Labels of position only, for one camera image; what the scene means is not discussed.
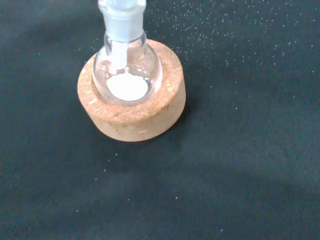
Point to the clear round-bottom flask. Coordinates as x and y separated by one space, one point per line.
127 85

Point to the black bench cloth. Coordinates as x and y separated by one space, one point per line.
237 150

